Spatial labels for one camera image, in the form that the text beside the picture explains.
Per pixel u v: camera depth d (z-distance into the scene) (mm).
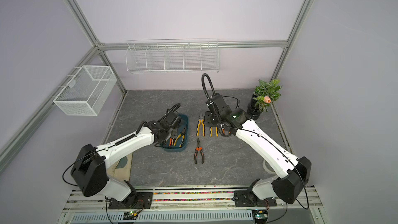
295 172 390
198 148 891
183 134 956
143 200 736
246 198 665
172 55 990
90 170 414
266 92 850
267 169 825
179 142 918
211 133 961
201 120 1019
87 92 843
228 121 484
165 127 651
